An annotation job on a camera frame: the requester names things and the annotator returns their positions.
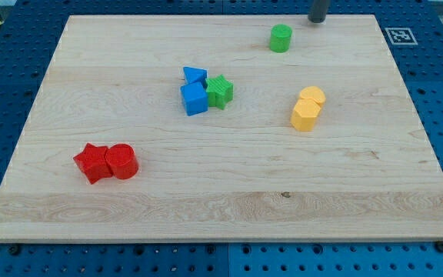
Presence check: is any blue triangle block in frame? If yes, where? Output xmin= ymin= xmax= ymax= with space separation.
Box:
xmin=183 ymin=66 xmax=208 ymax=87

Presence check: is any blue cube block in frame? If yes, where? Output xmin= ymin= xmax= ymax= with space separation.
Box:
xmin=180 ymin=82 xmax=208 ymax=116

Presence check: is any red cylinder block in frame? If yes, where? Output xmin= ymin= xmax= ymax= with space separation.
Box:
xmin=105 ymin=144 xmax=140 ymax=179

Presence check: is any white fiducial marker tag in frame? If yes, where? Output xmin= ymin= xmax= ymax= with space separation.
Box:
xmin=385 ymin=27 xmax=418 ymax=45

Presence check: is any wooden board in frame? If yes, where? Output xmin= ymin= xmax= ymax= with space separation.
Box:
xmin=0 ymin=15 xmax=443 ymax=244

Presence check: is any red star block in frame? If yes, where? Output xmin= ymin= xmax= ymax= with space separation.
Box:
xmin=73 ymin=143 xmax=113 ymax=185

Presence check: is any green star block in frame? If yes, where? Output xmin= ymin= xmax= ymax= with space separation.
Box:
xmin=206 ymin=75 xmax=234 ymax=109

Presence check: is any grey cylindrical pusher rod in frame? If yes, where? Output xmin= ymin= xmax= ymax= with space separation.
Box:
xmin=308 ymin=0 xmax=331 ymax=24

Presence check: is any yellow hexagon block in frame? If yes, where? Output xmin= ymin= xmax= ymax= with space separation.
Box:
xmin=290 ymin=99 xmax=321 ymax=132

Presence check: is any green cylinder block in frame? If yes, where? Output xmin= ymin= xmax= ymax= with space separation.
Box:
xmin=269 ymin=24 xmax=292 ymax=53

